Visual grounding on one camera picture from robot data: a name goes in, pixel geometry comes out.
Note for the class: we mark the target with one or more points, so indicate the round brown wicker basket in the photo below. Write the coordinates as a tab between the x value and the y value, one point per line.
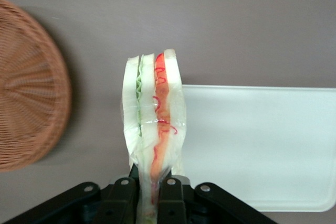
29	90

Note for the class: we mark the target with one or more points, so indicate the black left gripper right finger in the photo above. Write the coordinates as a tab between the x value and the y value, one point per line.
172	203

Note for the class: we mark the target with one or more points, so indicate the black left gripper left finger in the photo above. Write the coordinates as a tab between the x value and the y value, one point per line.
120	203

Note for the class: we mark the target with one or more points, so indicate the triangular sandwich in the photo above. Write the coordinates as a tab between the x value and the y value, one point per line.
147	103

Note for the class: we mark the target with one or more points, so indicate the beige rectangular tray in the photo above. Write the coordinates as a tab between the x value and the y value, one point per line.
257	150

